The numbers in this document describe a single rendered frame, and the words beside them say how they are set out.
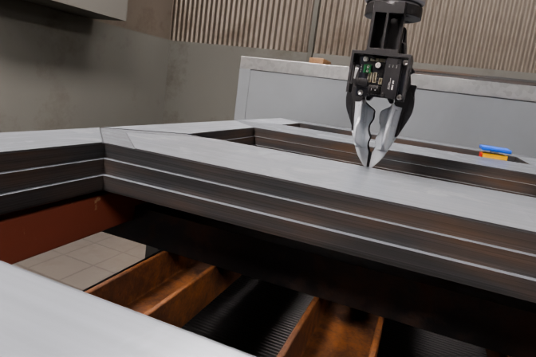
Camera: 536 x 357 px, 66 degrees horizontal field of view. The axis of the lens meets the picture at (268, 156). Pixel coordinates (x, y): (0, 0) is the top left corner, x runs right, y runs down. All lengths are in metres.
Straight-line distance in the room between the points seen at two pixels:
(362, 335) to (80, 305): 0.42
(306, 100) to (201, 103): 2.80
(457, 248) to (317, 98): 0.99
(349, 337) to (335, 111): 0.89
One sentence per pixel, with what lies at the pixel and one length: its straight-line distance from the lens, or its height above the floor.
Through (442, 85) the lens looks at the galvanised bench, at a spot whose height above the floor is 1.03.
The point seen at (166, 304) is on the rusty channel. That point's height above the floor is 0.72.
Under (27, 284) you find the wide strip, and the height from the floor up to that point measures 0.87.
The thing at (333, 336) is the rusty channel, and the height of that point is 0.68.
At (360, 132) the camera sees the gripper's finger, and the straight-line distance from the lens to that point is 0.58.
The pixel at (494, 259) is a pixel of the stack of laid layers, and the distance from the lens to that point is 0.40.
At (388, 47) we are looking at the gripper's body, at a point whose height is 1.02.
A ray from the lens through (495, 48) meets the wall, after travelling 3.50.
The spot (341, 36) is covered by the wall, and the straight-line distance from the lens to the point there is 3.61.
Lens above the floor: 0.95
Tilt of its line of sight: 9 degrees down
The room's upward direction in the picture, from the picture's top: 7 degrees clockwise
